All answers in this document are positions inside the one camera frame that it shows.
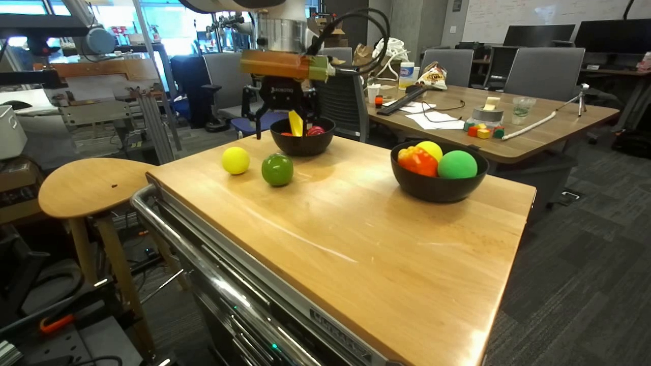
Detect white box device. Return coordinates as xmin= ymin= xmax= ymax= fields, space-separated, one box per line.
xmin=0 ymin=103 xmax=28 ymax=162

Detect white plastic stick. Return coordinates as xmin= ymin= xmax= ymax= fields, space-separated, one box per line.
xmin=500 ymin=109 xmax=560 ymax=143

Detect white paper sheets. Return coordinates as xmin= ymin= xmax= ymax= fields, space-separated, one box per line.
xmin=404 ymin=109 xmax=468 ymax=135

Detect dark grey office chair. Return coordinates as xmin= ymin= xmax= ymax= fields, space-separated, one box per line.
xmin=314 ymin=67 xmax=372 ymax=143

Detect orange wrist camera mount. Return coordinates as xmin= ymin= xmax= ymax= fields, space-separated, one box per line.
xmin=239 ymin=48 xmax=337 ymax=85

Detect grey tape roll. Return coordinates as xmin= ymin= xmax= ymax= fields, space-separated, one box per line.
xmin=471 ymin=103 xmax=506 ymax=126

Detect green round toy fruit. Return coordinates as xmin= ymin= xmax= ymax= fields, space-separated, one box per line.
xmin=436 ymin=148 xmax=479 ymax=180

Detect yellow-green round toy fruit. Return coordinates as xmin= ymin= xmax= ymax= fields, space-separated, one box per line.
xmin=220 ymin=144 xmax=252 ymax=178

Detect green toy pear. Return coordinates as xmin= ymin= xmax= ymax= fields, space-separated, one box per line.
xmin=260 ymin=152 xmax=297 ymax=189

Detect white plastic bottle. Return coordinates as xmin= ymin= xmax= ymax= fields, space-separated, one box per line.
xmin=396 ymin=58 xmax=417 ymax=93

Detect grey round joint fixture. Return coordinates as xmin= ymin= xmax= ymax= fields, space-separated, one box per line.
xmin=63 ymin=0 xmax=119 ymax=57

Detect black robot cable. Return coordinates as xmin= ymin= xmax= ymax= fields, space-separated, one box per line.
xmin=302 ymin=7 xmax=394 ymax=78

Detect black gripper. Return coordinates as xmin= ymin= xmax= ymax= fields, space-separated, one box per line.
xmin=254 ymin=78 xmax=325 ymax=140

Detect metal cart handle bar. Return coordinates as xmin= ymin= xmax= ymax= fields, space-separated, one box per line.
xmin=130 ymin=187 xmax=324 ymax=366

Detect grey metal frame rack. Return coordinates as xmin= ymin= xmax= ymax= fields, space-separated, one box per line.
xmin=57 ymin=83 xmax=180 ymax=165

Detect clear plastic bag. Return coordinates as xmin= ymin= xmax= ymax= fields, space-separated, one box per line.
xmin=417 ymin=64 xmax=450 ymax=91

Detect orange toy pepper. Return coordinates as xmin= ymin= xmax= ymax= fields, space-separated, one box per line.
xmin=394 ymin=144 xmax=439 ymax=178

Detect white net bag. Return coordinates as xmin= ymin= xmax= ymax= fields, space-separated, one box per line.
xmin=369 ymin=36 xmax=410 ymax=80

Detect clear plastic cup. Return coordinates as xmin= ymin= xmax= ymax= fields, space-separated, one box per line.
xmin=511 ymin=95 xmax=536 ymax=117

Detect small silver tripod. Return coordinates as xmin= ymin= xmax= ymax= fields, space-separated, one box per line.
xmin=571 ymin=81 xmax=591 ymax=117

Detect yellow toy lemon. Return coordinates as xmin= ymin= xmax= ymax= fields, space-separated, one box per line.
xmin=413 ymin=140 xmax=445 ymax=162

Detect yellow toy banana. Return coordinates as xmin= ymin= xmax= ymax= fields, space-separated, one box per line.
xmin=287 ymin=108 xmax=304 ymax=140

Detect cardboard box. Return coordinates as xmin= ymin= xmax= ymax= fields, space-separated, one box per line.
xmin=318 ymin=26 xmax=349 ymax=48

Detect large wooden conference table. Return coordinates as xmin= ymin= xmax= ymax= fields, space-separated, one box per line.
xmin=322 ymin=72 xmax=621 ymax=169

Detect orange clamp handle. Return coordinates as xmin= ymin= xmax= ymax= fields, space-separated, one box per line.
xmin=36 ymin=311 xmax=76 ymax=337

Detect long black bar device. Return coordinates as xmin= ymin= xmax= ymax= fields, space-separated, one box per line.
xmin=377 ymin=81 xmax=431 ymax=117

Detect round wooden stool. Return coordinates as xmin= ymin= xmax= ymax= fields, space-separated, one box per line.
xmin=36 ymin=157 xmax=161 ymax=362

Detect colourful toy blocks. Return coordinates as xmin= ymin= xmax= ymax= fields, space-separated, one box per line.
xmin=464 ymin=119 xmax=506 ymax=143

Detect black computer monitor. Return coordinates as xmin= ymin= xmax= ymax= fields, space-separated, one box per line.
xmin=573 ymin=18 xmax=651 ymax=57
xmin=502 ymin=24 xmax=577 ymax=48

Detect black plastic bowl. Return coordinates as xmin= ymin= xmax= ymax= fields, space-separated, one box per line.
xmin=389 ymin=138 xmax=490 ymax=205
xmin=268 ymin=115 xmax=337 ymax=159

